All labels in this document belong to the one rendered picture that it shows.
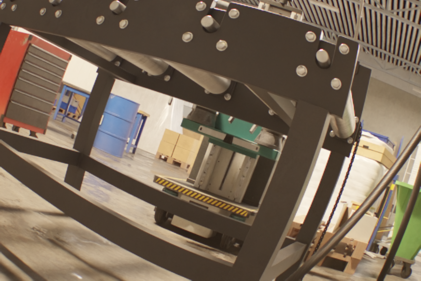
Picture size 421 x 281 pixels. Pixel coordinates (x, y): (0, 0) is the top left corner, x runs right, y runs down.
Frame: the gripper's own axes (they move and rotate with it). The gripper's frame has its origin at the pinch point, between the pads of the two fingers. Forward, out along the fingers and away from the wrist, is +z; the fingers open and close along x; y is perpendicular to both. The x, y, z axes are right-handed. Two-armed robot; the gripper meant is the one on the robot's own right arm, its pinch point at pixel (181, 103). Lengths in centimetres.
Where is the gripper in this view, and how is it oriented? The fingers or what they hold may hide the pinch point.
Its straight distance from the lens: 275.5
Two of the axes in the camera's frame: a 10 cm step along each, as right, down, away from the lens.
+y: 0.3, 4.8, 8.8
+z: -2.7, 8.5, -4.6
